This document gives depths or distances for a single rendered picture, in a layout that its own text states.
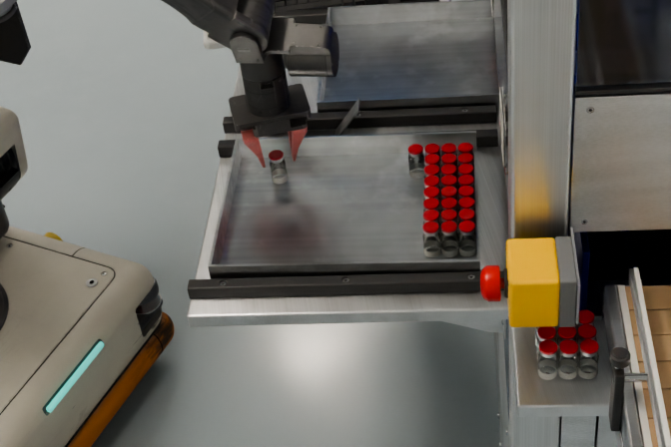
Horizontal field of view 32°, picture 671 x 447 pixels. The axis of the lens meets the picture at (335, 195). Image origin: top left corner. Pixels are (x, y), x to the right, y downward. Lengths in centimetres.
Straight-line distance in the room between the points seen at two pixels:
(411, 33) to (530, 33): 76
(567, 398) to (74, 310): 130
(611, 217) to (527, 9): 29
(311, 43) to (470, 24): 52
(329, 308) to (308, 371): 111
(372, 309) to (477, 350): 114
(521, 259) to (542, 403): 17
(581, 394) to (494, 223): 30
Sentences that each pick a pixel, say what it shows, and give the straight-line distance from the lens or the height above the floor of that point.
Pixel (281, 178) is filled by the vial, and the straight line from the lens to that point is 165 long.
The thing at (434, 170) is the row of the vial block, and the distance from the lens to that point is 158.
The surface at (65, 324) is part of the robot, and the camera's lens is 241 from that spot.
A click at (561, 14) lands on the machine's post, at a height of 130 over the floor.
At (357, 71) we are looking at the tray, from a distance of 185.
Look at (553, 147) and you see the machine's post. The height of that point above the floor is 114.
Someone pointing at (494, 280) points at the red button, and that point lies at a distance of 130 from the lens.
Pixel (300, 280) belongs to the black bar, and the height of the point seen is 90.
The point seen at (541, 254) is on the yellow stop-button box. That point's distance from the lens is 131.
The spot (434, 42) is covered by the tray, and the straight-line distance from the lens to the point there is 190.
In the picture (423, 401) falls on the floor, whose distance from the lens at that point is 250.
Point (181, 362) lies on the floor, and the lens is 265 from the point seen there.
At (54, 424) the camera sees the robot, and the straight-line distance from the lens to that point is 234.
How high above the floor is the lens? 194
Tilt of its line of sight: 41 degrees down
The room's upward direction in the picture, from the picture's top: 7 degrees counter-clockwise
